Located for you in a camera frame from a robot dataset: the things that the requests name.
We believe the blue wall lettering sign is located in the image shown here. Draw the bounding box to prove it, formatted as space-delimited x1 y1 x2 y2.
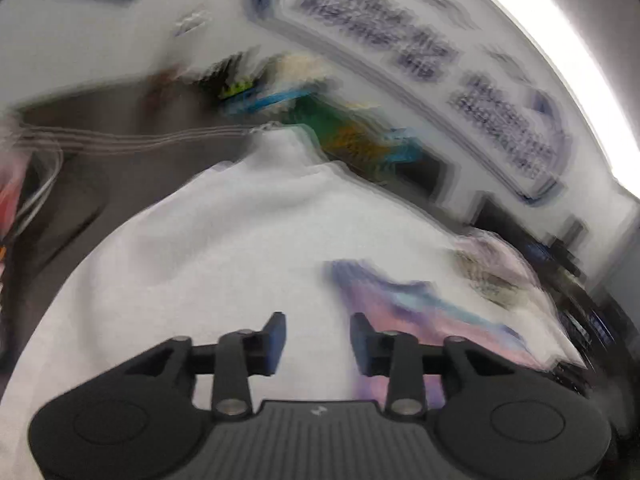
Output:
245 0 573 206

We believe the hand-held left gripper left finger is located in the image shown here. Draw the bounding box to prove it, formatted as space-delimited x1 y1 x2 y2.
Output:
125 312 287 418

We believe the cream teal-flower folded garment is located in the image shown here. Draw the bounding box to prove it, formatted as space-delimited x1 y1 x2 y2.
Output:
454 250 523 308

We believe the cream cloth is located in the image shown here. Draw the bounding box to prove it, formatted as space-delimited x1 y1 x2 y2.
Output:
270 55 326 81

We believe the ceiling light strip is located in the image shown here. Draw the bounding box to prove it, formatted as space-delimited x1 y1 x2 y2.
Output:
450 0 640 186

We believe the green bag with blue straps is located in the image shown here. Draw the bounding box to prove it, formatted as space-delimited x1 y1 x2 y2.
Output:
220 85 426 176

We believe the white fluffy towel blanket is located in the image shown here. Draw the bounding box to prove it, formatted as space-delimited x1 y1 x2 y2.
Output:
0 127 586 480

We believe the black office chair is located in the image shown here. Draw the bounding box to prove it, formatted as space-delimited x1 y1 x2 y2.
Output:
400 157 453 201
475 197 531 241

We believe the white cable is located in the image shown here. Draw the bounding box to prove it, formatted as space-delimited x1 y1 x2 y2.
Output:
15 122 281 153

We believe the pink and blue pastel garment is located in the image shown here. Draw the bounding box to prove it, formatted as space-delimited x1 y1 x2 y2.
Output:
325 259 561 411

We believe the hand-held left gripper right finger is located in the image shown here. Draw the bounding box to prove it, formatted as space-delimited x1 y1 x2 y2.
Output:
350 312 516 418

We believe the yellow-green cloth item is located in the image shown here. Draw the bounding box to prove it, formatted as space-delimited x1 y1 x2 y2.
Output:
217 82 251 101

